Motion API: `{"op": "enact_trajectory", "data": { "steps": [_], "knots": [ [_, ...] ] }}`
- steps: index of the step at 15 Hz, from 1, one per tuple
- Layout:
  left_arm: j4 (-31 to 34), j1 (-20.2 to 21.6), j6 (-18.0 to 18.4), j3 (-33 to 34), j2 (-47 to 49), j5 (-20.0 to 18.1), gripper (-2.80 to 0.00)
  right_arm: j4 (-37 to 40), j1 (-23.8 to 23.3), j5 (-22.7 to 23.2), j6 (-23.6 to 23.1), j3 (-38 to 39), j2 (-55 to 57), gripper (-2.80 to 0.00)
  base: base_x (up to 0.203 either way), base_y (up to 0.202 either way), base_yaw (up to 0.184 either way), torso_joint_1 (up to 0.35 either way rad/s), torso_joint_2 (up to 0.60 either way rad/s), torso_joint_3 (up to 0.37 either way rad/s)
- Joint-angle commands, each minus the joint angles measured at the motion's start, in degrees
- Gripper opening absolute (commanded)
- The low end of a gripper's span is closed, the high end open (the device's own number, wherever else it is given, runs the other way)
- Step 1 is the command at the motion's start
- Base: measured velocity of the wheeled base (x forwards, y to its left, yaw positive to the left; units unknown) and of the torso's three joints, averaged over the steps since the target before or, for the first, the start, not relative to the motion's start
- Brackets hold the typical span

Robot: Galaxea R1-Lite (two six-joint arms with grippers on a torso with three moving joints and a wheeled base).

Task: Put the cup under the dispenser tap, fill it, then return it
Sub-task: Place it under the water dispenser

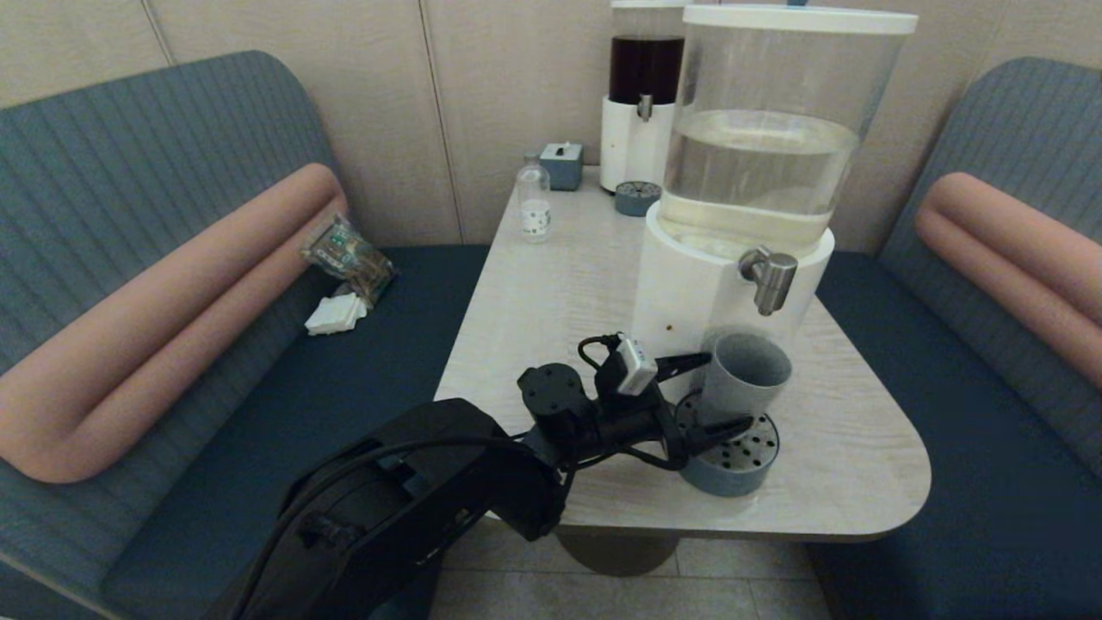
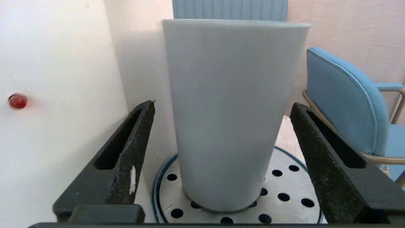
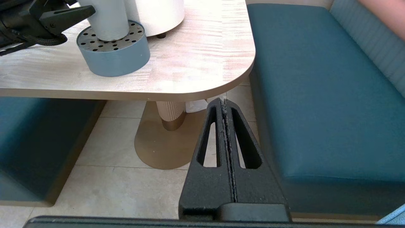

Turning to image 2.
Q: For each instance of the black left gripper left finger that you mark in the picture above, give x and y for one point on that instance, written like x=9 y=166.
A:
x=126 y=177

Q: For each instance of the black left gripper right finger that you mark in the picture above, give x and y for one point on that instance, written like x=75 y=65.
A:
x=329 y=177

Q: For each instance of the grey-blue plastic cup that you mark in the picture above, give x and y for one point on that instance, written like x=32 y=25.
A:
x=227 y=110

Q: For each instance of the blue perforated drip tray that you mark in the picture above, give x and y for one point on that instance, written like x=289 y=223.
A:
x=284 y=186

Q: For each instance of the clear water dispenser white base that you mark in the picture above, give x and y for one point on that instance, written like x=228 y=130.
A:
x=57 y=158

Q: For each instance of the blue upholstered booth sofa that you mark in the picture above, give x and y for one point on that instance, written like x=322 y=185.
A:
x=227 y=9

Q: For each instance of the light blue armchair brass frame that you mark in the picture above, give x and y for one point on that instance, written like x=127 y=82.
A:
x=341 y=104

